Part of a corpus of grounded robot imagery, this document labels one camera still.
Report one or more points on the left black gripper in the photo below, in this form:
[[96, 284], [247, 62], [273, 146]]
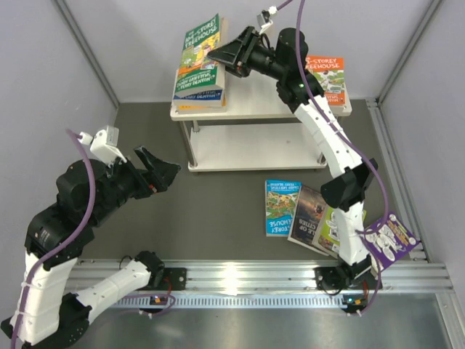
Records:
[[158, 177]]

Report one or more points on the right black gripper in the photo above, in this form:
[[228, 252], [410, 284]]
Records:
[[239, 52]]

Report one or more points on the green 104-storey treehouse book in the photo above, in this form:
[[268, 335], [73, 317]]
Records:
[[197, 72]]

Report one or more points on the blue 91-storey treehouse book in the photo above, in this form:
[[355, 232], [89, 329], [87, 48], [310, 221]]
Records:
[[211, 99]]

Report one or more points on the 130-storey treehouse book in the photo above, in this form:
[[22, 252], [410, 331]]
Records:
[[194, 109]]

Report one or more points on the orange 78-storey treehouse book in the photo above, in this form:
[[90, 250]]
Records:
[[329, 71]]

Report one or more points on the light blue storey treehouse book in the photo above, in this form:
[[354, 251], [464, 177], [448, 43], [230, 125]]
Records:
[[280, 202]]

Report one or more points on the dark tale of cities book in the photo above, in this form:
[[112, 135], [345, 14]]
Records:
[[308, 213]]

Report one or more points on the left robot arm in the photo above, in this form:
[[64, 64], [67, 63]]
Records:
[[88, 193]]

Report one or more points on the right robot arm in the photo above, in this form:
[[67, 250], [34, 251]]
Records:
[[302, 93]]

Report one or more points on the white two-tier wooden shelf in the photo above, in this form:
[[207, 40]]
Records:
[[255, 131]]

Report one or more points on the lime green cartoon book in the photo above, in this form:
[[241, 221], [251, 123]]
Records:
[[327, 236]]

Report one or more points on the purple cartoon book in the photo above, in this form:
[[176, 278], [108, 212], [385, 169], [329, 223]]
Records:
[[388, 243]]

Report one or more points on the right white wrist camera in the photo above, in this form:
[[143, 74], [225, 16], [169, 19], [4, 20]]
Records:
[[264, 19]]

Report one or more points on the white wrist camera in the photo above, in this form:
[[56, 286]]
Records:
[[264, 19], [104, 145]]

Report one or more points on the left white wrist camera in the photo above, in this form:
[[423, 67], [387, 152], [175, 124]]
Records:
[[104, 145]]

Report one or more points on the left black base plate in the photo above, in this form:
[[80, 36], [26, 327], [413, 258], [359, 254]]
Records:
[[173, 279]]

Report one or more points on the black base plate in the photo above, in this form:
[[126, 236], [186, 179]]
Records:
[[173, 279], [334, 280]]

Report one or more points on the aluminium mounting rail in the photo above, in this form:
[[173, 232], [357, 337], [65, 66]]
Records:
[[270, 277]]

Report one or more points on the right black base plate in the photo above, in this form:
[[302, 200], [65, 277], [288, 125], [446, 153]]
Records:
[[334, 280]]

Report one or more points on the slotted grey cable duct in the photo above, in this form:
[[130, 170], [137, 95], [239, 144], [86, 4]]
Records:
[[265, 301]]

